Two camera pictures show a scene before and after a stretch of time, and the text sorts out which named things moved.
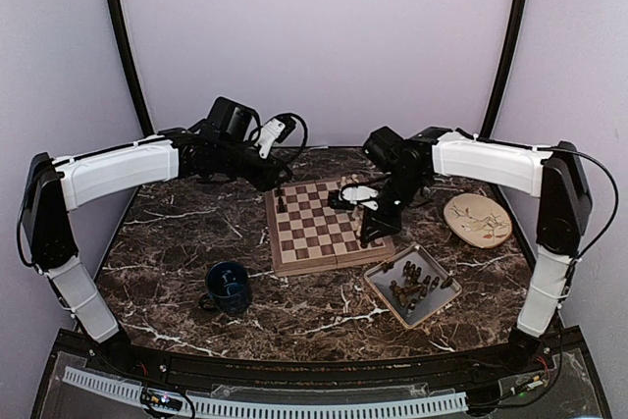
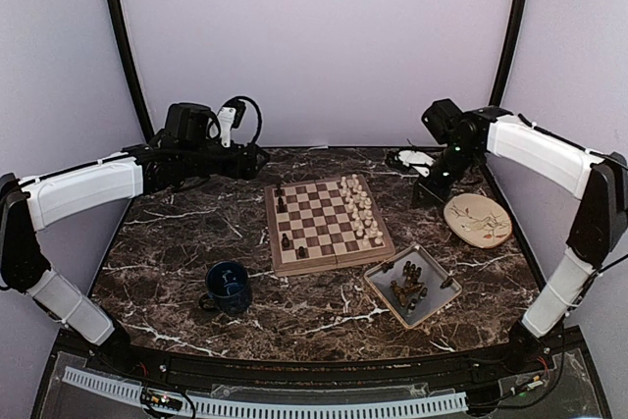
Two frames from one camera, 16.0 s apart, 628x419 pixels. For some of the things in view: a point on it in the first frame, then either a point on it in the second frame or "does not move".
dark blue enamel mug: [228, 288] does not move
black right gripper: [387, 226] → [434, 194]
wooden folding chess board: [308, 235] does not move
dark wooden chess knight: [281, 207] does not move
